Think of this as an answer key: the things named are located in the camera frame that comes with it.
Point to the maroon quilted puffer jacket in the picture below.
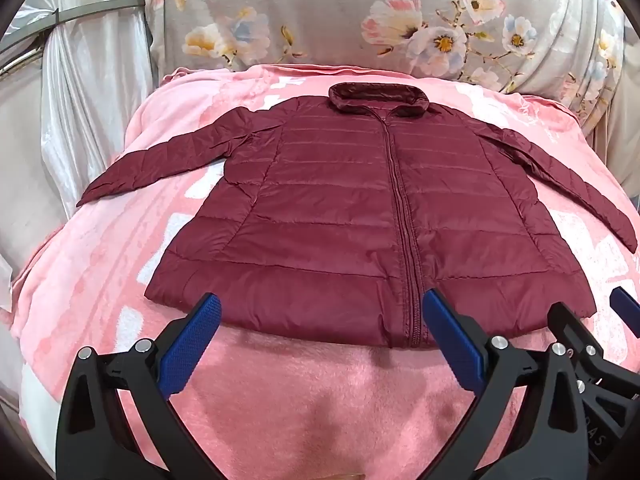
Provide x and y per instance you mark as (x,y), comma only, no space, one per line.
(350,220)

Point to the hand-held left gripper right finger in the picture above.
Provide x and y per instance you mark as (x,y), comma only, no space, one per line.
(452,337)

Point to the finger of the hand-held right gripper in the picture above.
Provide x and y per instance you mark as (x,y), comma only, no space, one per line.
(626,305)
(570,327)

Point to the pink printed fleece blanket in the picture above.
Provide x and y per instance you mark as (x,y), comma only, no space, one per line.
(260,400)

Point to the white satin curtain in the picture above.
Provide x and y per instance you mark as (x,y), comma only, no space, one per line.
(75,110)

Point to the grey floral bed sheet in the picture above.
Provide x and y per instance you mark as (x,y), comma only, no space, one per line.
(360,15)

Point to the grey metal bar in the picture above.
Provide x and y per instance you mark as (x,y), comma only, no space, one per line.
(75,15)

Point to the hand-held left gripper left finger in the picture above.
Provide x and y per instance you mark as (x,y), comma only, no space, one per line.
(192,342)

